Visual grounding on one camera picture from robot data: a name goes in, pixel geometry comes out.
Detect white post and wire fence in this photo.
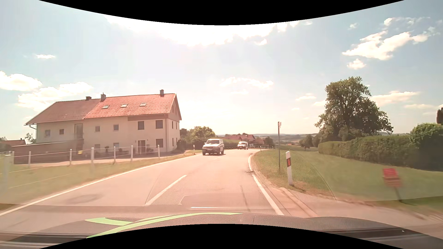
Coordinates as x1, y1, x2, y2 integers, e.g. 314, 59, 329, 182
0, 145, 161, 189

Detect large green tree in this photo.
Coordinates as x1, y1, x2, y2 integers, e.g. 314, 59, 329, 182
314, 76, 394, 143

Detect road markings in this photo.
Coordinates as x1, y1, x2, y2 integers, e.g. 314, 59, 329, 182
0, 152, 285, 217

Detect group of green trees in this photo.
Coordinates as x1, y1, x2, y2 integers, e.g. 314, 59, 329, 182
177, 126, 217, 151

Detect brown low outbuilding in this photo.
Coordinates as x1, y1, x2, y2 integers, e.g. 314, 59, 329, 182
0, 138, 84, 164

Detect grey asphalt road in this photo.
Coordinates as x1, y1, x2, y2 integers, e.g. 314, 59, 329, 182
0, 149, 443, 236

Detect paved side driveway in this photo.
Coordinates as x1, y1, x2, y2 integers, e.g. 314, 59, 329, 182
268, 187, 443, 236

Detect road sign on pole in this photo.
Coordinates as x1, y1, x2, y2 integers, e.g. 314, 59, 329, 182
277, 121, 282, 173

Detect cream house with red roof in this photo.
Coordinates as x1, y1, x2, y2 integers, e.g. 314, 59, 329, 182
24, 89, 183, 155

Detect white marker post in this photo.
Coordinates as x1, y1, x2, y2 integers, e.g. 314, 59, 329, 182
285, 150, 294, 187

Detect paved yard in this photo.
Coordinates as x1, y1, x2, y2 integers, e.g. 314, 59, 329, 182
14, 153, 180, 169

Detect red roofed buildings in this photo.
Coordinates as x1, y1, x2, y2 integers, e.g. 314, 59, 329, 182
224, 133, 265, 146

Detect small red sign on stake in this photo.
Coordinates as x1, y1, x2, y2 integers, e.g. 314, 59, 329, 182
382, 168, 405, 204

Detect silver car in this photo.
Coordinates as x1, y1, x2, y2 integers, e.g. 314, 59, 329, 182
202, 138, 225, 156

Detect small green tree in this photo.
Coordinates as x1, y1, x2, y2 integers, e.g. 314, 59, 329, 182
299, 134, 315, 151

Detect grass verge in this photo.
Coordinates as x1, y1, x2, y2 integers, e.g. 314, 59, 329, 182
251, 148, 443, 212
0, 149, 203, 211

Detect car's own bonnet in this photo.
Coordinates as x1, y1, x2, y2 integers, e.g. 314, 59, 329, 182
0, 212, 443, 249

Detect green hedge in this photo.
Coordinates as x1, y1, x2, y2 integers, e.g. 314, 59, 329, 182
317, 123, 443, 171

